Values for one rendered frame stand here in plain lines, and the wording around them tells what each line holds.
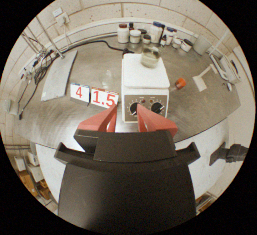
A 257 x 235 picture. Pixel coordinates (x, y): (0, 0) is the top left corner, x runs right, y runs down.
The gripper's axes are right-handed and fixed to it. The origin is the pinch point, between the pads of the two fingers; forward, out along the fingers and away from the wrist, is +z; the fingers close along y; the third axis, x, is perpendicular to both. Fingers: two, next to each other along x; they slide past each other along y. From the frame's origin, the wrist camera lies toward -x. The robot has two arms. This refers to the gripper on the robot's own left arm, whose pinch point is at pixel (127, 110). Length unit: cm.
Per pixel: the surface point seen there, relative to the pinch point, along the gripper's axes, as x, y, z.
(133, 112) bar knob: 4.8, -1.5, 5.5
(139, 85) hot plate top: -0.8, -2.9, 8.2
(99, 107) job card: 7.6, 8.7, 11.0
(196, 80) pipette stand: -1.3, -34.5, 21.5
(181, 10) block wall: -49, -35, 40
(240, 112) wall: 14, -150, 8
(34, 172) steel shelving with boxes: 124, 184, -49
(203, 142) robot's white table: 17.9, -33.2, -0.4
